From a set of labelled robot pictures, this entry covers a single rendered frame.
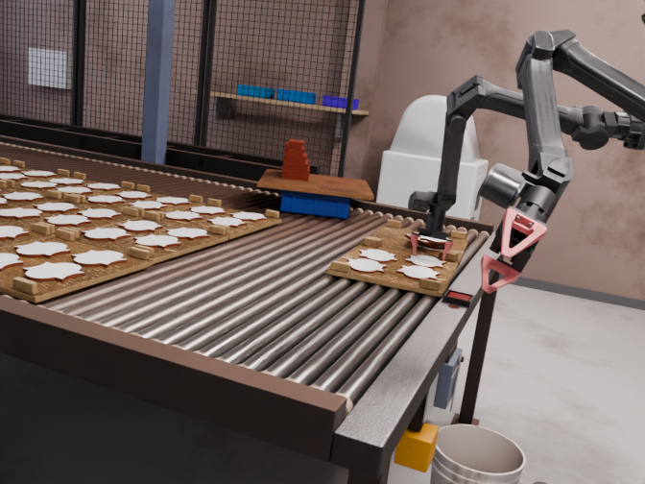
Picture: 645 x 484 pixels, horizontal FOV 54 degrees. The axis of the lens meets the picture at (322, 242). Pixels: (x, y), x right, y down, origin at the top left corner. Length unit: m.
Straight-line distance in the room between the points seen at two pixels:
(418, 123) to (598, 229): 1.83
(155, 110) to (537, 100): 2.65
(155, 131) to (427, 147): 2.19
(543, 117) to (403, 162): 3.70
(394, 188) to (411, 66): 1.28
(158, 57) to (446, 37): 2.87
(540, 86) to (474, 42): 4.36
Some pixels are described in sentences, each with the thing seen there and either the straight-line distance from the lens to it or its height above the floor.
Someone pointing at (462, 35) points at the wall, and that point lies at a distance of 5.75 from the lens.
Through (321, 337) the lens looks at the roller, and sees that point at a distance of 1.42.
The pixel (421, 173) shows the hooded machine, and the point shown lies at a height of 0.93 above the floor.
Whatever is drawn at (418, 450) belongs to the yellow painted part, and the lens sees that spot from 1.54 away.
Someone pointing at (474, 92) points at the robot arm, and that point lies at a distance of 1.76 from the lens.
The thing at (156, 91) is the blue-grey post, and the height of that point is 1.34.
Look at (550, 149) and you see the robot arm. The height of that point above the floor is 1.39.
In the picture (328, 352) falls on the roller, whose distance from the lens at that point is 1.34.
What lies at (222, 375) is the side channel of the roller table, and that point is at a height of 0.95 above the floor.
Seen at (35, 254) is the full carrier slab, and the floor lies 0.94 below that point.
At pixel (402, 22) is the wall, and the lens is 5.85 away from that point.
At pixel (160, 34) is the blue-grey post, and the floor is 1.64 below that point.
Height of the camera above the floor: 1.44
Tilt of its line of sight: 13 degrees down
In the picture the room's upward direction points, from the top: 7 degrees clockwise
